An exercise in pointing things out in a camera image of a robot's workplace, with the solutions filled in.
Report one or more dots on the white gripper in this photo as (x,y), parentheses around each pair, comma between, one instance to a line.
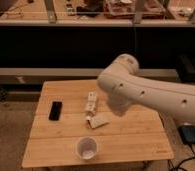
(91,104)

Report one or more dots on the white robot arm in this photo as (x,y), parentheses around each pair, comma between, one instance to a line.
(123,87)

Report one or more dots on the wooden table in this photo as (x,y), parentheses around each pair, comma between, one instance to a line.
(136,136)

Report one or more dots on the black smartphone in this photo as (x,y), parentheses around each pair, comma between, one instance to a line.
(55,111)

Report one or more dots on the clear plastic cup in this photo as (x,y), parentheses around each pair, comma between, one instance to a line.
(86,148)

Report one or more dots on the long wooden bench beam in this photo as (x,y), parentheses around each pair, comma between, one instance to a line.
(40,75)

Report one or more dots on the black power adapter box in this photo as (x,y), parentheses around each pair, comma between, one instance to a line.
(187,134)

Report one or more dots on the cluttered background workbench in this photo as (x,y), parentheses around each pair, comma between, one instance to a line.
(98,13)

